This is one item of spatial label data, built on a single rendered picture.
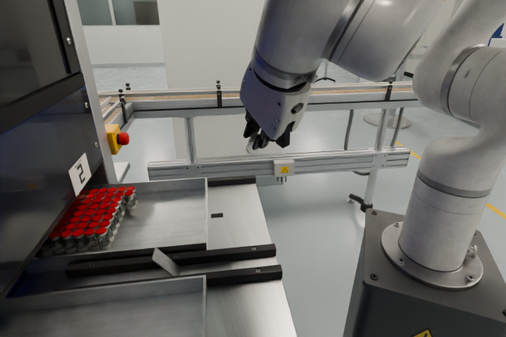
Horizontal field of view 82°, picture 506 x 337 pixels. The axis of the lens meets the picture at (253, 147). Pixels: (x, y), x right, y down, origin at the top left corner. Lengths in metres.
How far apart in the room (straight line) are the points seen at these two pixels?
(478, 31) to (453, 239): 0.36
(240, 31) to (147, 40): 6.81
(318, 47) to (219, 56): 1.82
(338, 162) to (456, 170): 1.32
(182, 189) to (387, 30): 0.68
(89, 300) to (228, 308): 0.24
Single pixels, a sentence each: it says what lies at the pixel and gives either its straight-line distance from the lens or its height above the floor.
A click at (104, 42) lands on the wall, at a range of 9.08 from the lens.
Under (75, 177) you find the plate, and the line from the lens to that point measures 0.70.
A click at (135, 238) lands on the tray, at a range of 0.72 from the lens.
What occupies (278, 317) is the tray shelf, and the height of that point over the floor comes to 0.88.
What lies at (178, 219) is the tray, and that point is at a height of 0.88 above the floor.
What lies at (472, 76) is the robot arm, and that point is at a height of 1.25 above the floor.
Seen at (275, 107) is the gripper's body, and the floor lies 1.22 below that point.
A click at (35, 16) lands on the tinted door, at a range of 0.68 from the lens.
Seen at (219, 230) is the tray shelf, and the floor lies 0.88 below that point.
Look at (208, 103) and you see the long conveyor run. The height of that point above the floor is 0.91.
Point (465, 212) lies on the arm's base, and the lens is 0.64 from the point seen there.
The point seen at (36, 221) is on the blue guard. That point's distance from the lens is 0.59.
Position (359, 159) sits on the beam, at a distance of 1.92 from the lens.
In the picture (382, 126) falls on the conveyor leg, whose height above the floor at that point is 0.71.
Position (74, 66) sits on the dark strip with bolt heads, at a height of 1.23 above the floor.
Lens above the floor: 1.33
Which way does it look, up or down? 25 degrees down
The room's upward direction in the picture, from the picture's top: straight up
